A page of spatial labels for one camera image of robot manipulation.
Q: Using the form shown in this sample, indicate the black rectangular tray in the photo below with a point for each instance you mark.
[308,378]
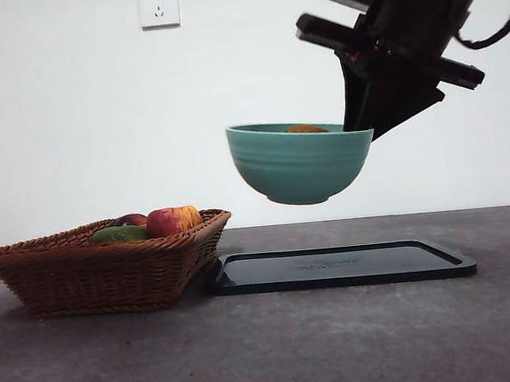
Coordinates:
[333,269]

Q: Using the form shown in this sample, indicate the brown wicker basket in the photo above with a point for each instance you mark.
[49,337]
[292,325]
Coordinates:
[97,276]

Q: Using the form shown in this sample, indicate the red yellow apple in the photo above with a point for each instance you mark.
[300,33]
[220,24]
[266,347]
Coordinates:
[168,222]

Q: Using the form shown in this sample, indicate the dark red fruit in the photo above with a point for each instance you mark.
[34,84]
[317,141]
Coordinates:
[132,219]

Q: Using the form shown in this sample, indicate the white wall socket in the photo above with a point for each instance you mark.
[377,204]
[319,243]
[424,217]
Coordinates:
[167,6]

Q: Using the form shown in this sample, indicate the brown kiwifruit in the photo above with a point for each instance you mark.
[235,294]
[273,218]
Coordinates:
[307,129]

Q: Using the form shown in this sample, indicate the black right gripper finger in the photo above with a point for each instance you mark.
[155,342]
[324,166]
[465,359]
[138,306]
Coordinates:
[352,97]
[394,103]

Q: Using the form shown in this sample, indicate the green fruit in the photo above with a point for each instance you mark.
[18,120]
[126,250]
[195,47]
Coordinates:
[118,234]

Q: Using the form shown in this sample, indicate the teal ceramic bowl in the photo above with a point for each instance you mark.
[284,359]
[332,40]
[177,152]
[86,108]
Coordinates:
[302,169]

